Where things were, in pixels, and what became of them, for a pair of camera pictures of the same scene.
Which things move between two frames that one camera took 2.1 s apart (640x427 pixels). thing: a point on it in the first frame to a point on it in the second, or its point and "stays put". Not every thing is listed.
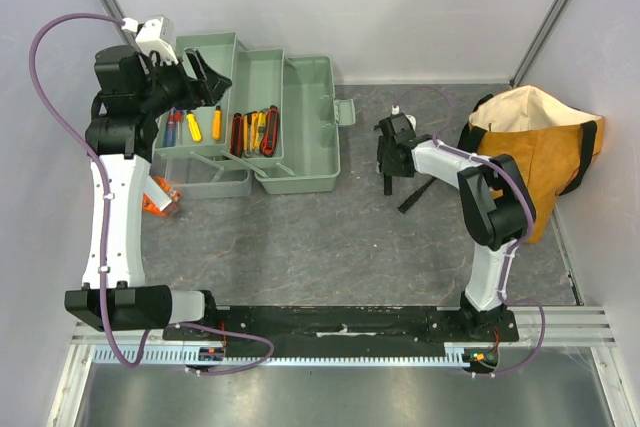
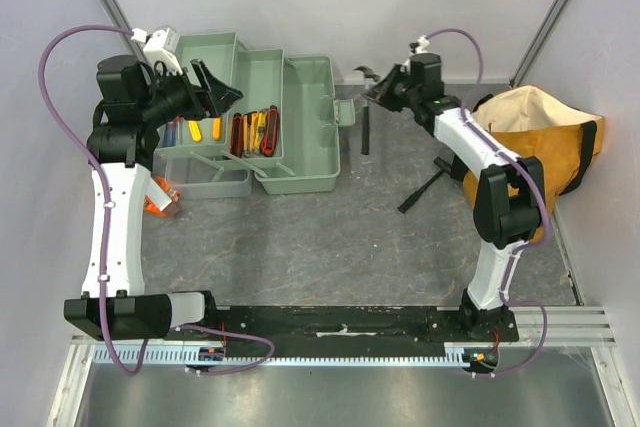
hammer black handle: x=388 y=130 to x=368 y=74
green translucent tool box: x=277 y=124 stays put
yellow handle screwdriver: x=194 y=127 stays put
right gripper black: x=389 y=167 to x=395 y=85
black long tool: x=413 y=197 stays put
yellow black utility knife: x=247 y=132 stays put
